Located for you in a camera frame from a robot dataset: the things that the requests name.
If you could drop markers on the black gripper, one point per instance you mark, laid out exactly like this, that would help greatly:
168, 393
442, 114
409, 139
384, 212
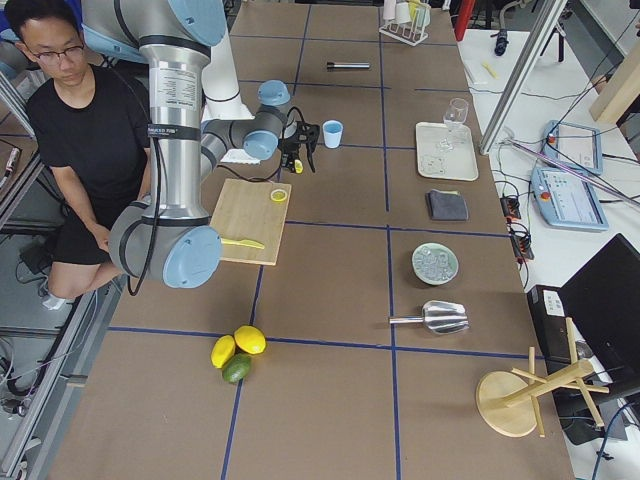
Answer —
290, 146

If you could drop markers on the steel muddler black tip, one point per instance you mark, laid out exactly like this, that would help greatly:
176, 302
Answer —
348, 66

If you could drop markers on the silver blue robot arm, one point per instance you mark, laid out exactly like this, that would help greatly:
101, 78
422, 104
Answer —
196, 119

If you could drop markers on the light blue cup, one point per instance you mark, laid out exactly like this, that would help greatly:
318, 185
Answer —
332, 133

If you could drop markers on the white cup rack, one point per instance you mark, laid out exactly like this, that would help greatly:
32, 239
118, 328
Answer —
406, 21

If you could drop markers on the whole yellow lemon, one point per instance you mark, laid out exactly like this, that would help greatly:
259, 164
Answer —
250, 339
222, 351

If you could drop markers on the wooden cup tree stand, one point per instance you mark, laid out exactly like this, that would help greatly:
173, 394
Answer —
508, 401

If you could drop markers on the wooden cutting board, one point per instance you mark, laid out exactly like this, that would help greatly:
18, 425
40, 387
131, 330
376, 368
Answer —
245, 211

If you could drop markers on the yellow plastic knife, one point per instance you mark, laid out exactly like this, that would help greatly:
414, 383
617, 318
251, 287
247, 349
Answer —
243, 243

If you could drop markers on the cream bear tray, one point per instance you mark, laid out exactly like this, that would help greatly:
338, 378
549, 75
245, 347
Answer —
440, 156

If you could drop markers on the grey folded cloth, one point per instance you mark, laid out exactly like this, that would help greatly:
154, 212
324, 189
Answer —
446, 206

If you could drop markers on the clear wine glass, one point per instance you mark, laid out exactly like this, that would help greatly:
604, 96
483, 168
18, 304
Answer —
453, 118

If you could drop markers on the green bowl of ice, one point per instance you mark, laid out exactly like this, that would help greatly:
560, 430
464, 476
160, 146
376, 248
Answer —
434, 263

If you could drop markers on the person in black shirt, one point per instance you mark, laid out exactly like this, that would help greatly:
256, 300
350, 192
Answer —
91, 129

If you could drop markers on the steel ice scoop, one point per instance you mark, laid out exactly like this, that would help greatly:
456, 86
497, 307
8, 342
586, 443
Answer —
439, 317

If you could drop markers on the green lime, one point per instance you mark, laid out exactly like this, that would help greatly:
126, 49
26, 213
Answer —
237, 368

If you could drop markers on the near blue teach pendant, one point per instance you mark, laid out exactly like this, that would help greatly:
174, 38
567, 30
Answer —
565, 201

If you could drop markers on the blue teach pendant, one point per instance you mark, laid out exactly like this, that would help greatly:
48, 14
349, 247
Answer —
577, 146
565, 201

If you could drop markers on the far blue teach pendant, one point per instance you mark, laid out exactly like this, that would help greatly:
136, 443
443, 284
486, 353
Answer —
577, 146

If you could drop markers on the black computer box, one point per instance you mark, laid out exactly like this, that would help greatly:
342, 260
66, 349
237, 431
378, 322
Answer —
549, 320

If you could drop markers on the black monitor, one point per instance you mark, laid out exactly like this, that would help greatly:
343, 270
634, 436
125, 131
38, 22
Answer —
602, 298

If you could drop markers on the aluminium frame post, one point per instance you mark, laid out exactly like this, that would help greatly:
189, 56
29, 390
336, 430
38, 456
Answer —
548, 17

